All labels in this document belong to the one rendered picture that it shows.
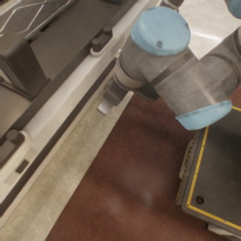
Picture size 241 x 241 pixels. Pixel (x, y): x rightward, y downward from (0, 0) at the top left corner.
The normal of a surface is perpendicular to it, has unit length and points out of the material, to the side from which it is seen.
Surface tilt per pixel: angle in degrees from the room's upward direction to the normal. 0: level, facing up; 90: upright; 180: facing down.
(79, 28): 0
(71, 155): 0
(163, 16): 19
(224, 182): 0
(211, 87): 25
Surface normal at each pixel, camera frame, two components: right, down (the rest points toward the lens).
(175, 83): -0.44, 0.35
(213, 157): -0.02, -0.49
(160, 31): 0.20, -0.26
